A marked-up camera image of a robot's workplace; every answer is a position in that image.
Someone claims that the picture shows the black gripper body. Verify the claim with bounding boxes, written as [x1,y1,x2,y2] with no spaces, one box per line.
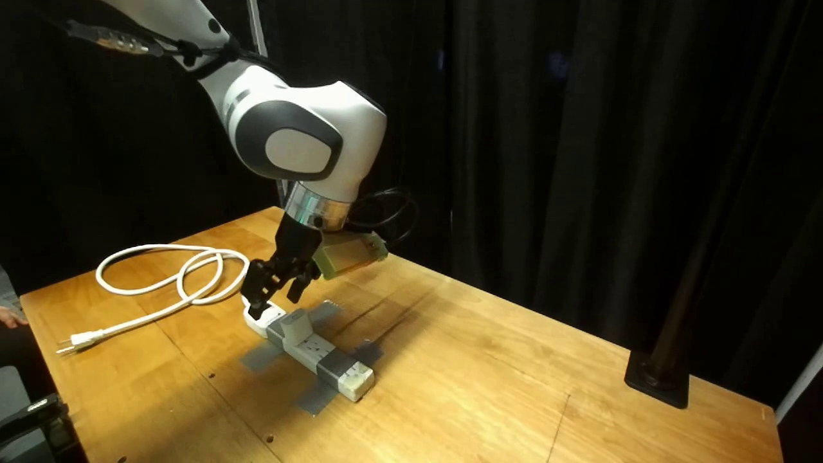
[248,217,322,284]

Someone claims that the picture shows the white charging block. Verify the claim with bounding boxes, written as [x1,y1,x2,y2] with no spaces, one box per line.
[267,308,314,346]

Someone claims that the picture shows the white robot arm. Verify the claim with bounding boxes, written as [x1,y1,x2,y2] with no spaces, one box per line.
[65,0,386,317]

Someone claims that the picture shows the white power strip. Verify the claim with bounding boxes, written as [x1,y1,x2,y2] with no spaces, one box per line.
[244,303,376,405]

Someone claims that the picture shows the black curtain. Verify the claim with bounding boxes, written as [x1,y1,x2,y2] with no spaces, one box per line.
[0,0,823,405]

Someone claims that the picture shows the white power cord with plug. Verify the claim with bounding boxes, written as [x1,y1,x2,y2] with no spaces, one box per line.
[56,243,257,358]

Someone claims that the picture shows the grey duct tape strip far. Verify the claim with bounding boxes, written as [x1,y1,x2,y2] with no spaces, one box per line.
[244,303,339,374]

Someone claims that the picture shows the gold wrist camera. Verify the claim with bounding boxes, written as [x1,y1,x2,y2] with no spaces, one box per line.
[314,231,388,280]

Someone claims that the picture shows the black camera cable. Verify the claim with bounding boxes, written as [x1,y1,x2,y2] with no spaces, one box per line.
[344,185,420,248]

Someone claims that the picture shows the black post with base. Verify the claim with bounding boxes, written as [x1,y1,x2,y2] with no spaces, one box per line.
[624,149,752,410]

